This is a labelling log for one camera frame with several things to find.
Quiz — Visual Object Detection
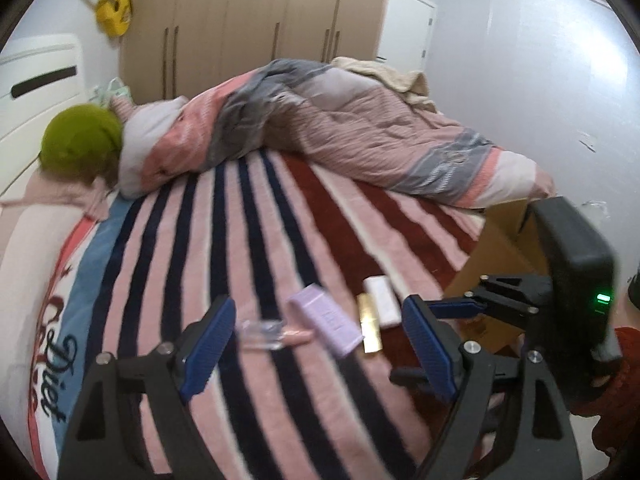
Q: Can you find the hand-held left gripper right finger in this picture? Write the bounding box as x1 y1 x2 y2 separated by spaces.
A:
401 294 584 480

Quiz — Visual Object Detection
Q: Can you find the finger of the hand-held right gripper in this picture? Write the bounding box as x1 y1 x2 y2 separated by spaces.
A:
433 272 554 333
389 367 430 387

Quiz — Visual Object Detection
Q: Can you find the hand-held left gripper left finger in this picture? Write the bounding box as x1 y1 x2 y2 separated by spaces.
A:
57 294 237 480

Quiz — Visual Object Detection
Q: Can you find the cardboard box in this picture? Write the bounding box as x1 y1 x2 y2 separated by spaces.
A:
442 197 553 356

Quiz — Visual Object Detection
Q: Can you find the gold rectangular box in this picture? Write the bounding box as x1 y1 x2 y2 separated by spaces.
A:
356 293 383 356

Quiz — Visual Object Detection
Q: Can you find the white rectangular box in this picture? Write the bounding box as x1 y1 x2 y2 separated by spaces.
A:
362 276 402 331

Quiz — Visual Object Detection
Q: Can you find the lilac rectangular box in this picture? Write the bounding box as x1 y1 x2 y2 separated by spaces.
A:
287 283 364 359

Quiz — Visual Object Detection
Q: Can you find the person's right forearm red sleeve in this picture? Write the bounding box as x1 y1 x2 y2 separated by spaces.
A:
569 326 640 457

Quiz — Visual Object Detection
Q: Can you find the striped fleece blanket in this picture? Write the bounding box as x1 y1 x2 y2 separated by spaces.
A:
27 149 491 480

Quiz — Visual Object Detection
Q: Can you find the white bed sheet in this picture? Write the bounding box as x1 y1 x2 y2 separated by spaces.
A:
0 204 76 466

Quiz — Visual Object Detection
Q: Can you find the pink cloth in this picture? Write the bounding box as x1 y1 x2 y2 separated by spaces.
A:
0 169 122 222

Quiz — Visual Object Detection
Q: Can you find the pink grey quilt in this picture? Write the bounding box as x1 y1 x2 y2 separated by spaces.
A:
110 58 557 209

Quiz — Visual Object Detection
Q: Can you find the green plush cushion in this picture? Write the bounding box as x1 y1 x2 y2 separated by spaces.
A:
40 103 124 182

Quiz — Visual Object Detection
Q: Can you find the beige blanket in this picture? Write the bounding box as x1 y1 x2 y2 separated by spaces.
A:
331 56 437 111

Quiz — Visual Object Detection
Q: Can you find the green white bag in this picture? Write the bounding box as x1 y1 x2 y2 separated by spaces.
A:
91 77 133 107

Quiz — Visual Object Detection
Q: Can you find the white door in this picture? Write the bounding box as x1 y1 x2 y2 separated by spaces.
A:
376 0 439 75

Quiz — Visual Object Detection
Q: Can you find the white headboard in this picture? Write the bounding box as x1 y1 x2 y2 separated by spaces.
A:
0 33 97 198

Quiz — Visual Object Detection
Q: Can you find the beige wardrobe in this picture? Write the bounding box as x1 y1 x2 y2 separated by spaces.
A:
118 0 392 107

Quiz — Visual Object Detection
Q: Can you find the yellow ukulele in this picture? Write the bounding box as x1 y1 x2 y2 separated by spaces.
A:
64 0 134 38

